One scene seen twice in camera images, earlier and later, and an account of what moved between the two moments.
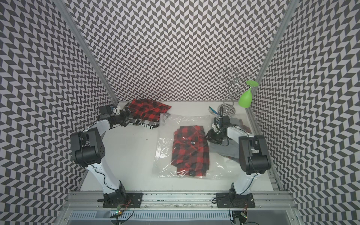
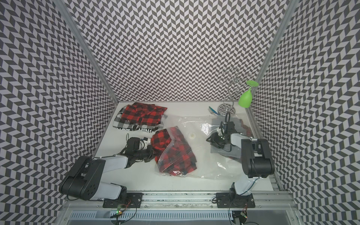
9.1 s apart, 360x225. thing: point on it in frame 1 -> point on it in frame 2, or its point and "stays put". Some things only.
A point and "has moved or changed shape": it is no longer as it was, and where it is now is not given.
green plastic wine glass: [245, 100] stays put
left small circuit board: [119, 211] stays put
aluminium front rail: [199, 200] stays put
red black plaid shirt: [148, 109] has moved or changed shape
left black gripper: [125, 116] -> [151, 153]
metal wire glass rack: [234, 79] stays put
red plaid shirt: [190, 153] -> [174, 155]
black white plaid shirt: [148, 124] has moved or changed shape
